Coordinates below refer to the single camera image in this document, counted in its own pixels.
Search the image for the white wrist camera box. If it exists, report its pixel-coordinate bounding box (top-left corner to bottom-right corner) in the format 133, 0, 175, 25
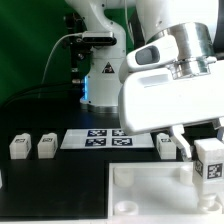
119, 35, 179, 83

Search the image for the white marker sheet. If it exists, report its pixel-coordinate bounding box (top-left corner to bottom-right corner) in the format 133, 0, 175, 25
61, 129, 154, 149

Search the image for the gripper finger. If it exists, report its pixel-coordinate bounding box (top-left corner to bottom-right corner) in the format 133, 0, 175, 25
213, 119, 224, 142
169, 125, 192, 161

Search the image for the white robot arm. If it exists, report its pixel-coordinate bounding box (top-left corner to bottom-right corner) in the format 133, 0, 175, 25
65, 0, 224, 158

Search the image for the black cable bundle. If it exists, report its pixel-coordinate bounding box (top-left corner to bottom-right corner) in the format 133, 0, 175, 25
0, 81, 84, 109

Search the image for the white camera cable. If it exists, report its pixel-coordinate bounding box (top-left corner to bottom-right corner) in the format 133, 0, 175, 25
41, 32, 84, 84

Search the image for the white piece left edge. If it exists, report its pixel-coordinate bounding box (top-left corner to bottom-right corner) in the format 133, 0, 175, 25
0, 170, 3, 189

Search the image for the black camera stand pole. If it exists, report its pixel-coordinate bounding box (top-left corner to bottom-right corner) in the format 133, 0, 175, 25
64, 13, 90, 85

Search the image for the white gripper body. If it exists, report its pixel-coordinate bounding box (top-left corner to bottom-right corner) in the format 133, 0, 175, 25
119, 60, 224, 135

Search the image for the white square table top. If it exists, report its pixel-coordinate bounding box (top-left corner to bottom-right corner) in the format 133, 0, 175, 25
108, 162, 224, 224

